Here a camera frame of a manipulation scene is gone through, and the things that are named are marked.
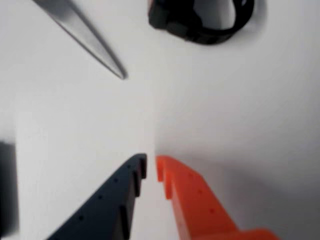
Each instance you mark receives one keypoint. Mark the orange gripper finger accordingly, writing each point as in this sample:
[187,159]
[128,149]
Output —
[197,205]

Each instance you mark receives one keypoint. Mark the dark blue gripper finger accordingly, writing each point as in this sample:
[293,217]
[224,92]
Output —
[110,200]

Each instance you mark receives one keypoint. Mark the small dark battery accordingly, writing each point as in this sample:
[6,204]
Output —
[7,187]

